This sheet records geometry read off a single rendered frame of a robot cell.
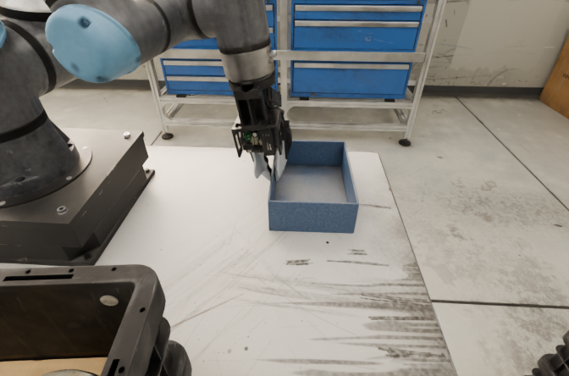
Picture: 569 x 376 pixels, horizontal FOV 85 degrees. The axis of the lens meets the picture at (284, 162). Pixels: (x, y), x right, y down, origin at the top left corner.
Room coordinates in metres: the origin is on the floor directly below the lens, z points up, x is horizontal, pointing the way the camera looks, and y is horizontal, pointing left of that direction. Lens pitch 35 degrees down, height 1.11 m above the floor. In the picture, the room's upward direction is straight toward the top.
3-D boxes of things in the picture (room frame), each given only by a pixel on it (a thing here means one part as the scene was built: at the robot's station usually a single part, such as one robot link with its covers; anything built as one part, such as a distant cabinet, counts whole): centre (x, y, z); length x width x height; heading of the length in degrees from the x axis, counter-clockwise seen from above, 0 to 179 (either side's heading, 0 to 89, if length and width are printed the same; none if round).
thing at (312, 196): (0.48, -0.05, 0.74); 0.20 x 0.15 x 0.07; 177
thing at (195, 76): (1.90, 0.40, 0.60); 0.72 x 0.03 x 0.56; 87
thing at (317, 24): (1.85, -0.40, 0.60); 0.72 x 0.03 x 0.56; 87
